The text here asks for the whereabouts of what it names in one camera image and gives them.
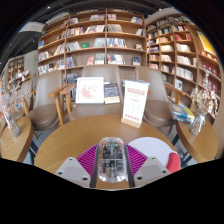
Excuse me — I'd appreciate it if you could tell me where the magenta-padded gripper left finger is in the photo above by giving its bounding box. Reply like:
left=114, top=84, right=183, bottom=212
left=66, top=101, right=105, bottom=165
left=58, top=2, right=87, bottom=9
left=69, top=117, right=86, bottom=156
left=54, top=143, right=100, bottom=189

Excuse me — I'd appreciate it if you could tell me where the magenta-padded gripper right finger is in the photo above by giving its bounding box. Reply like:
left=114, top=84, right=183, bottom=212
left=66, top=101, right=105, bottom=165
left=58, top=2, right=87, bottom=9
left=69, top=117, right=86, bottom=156
left=123, top=143, right=172, bottom=189

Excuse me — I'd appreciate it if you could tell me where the transparent computer mouse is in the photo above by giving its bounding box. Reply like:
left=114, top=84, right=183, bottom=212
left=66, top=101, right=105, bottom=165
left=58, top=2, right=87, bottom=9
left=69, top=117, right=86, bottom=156
left=97, top=136, right=128, bottom=184

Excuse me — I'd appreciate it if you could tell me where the white mouse pad red wrist rest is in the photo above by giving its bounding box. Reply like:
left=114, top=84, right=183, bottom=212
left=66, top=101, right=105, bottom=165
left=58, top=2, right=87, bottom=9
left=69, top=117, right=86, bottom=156
left=127, top=136, right=182, bottom=174

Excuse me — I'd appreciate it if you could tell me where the beige wooden-armed armchair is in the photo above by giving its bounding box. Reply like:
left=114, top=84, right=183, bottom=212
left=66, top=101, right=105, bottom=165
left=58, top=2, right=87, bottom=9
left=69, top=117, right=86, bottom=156
left=59, top=64, right=134, bottom=122
left=134, top=65, right=188, bottom=128
left=23, top=69, right=76, bottom=132

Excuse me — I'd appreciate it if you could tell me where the white sign stand wooden base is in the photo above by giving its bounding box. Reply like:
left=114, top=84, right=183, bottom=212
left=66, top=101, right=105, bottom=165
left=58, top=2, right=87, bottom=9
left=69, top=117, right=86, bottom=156
left=120, top=79, right=150, bottom=129

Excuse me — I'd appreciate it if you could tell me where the round wooden side table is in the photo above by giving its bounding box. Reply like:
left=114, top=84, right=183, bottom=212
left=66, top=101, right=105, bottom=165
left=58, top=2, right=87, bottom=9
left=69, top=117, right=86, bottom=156
left=175, top=118, right=219, bottom=164
left=0, top=115, right=34, bottom=163

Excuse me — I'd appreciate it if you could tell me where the stack of blue yellow books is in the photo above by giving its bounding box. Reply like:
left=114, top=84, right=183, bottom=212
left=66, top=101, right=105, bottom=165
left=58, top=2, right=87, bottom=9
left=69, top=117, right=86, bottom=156
left=169, top=101, right=196, bottom=124

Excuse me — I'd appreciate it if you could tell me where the glass vase with dried flowers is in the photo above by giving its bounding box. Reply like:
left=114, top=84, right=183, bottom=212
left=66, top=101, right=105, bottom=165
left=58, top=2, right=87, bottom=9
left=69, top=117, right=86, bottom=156
left=188, top=69, right=219, bottom=137

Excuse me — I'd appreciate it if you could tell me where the white framed picture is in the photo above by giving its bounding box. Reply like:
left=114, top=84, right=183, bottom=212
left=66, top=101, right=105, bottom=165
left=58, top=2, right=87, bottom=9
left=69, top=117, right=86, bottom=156
left=75, top=76, right=105, bottom=105

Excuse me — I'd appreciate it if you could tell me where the dark book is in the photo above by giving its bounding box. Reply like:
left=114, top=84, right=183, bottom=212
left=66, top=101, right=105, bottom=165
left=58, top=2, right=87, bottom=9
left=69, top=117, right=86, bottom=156
left=103, top=82, right=121, bottom=105

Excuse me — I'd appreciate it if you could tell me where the glass vase with pink flowers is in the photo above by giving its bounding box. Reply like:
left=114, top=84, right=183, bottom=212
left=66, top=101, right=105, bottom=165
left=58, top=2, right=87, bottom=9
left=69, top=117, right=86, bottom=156
left=0, top=83, right=34, bottom=138

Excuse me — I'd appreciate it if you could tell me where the light blue book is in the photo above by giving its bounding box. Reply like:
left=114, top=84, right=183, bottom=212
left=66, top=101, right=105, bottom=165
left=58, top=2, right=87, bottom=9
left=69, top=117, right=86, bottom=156
left=122, top=78, right=151, bottom=88

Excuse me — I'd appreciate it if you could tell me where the distant wooden bookshelf unit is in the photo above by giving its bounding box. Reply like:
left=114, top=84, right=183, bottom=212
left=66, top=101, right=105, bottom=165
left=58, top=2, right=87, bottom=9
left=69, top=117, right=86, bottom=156
left=6, top=55, right=31, bottom=89

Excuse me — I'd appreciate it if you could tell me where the wide wooden bookshelf unit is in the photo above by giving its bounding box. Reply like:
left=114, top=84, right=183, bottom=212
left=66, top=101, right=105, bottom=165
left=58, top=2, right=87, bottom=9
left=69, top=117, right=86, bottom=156
left=35, top=9, right=147, bottom=81

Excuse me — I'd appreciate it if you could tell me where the white ceiling panel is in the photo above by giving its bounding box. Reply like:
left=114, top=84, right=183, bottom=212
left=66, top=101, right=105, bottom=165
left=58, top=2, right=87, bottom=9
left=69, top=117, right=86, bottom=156
left=18, top=21, right=46, bottom=34

